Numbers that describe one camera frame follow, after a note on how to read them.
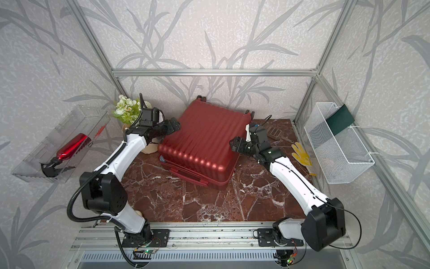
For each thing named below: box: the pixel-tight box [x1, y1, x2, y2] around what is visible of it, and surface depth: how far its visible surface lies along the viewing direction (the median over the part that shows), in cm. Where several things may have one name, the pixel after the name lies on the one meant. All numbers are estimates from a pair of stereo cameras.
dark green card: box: [325, 103, 355, 137], surface depth 72 cm
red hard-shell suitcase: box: [157, 95, 255, 189], surface depth 84 cm
